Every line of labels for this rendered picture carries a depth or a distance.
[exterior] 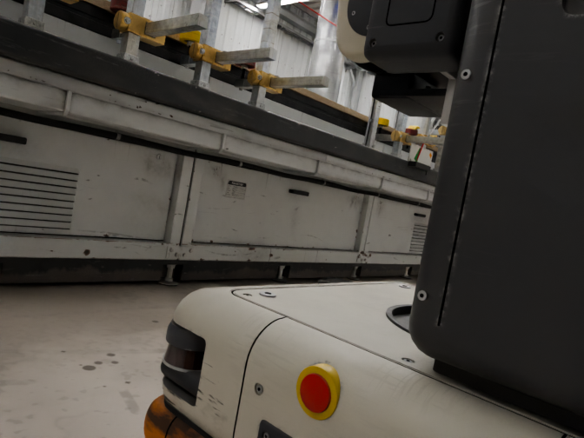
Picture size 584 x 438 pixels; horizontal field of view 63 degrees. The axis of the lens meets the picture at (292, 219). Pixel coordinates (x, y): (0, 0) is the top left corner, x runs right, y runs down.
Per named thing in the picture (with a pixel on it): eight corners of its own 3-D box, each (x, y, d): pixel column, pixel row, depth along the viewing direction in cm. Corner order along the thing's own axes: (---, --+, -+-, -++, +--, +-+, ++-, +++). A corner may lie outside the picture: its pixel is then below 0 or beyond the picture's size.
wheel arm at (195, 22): (207, 33, 119) (209, 16, 118) (195, 28, 116) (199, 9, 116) (120, 45, 147) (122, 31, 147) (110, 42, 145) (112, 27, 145)
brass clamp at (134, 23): (165, 45, 137) (168, 27, 136) (122, 27, 127) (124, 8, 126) (154, 47, 141) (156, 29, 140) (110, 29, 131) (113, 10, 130)
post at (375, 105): (374, 149, 225) (392, 54, 223) (368, 147, 222) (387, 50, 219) (366, 149, 228) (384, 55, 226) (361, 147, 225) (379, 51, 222)
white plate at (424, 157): (430, 169, 269) (434, 151, 268) (408, 161, 249) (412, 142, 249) (429, 169, 269) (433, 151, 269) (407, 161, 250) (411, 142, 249)
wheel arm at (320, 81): (328, 89, 156) (330, 76, 156) (321, 87, 153) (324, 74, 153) (240, 91, 185) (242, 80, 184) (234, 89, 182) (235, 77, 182)
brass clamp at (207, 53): (231, 71, 155) (234, 56, 155) (197, 57, 145) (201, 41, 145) (219, 71, 159) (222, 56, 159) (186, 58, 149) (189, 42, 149)
